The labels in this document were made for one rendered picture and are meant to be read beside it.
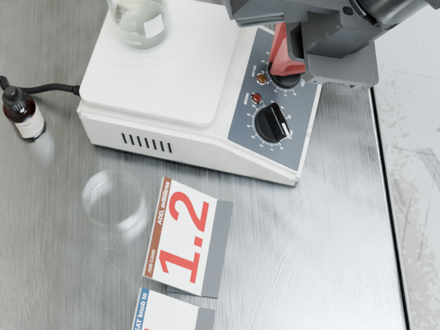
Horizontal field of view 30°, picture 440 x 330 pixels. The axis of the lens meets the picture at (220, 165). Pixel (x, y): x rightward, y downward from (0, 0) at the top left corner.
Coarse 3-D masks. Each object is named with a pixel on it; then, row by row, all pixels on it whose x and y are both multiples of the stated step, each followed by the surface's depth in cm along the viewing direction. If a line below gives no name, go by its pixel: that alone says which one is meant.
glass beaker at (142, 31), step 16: (112, 0) 65; (144, 0) 64; (160, 0) 66; (112, 16) 68; (128, 16) 66; (144, 16) 66; (160, 16) 67; (128, 32) 68; (144, 32) 68; (160, 32) 69; (128, 48) 71; (144, 48) 70; (160, 48) 71
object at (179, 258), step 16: (176, 192) 71; (192, 192) 72; (176, 208) 71; (192, 208) 72; (208, 208) 73; (176, 224) 71; (192, 224) 72; (160, 240) 69; (176, 240) 70; (192, 240) 71; (160, 256) 69; (176, 256) 70; (192, 256) 71; (160, 272) 68; (176, 272) 69; (192, 272) 70; (192, 288) 70
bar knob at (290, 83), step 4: (304, 72) 73; (272, 76) 73; (276, 76) 73; (280, 76) 73; (284, 76) 74; (288, 76) 74; (292, 76) 74; (296, 76) 74; (300, 76) 74; (276, 80) 73; (280, 80) 73; (284, 80) 74; (288, 80) 74; (292, 80) 74; (296, 80) 74; (280, 84) 73; (284, 84) 73; (288, 84) 74; (292, 84) 74; (296, 84) 74
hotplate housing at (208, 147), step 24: (240, 48) 73; (240, 72) 72; (96, 120) 71; (120, 120) 71; (144, 120) 70; (216, 120) 70; (312, 120) 75; (96, 144) 77; (120, 144) 74; (144, 144) 73; (168, 144) 72; (192, 144) 71; (216, 144) 70; (216, 168) 74; (240, 168) 73; (264, 168) 71; (288, 168) 72
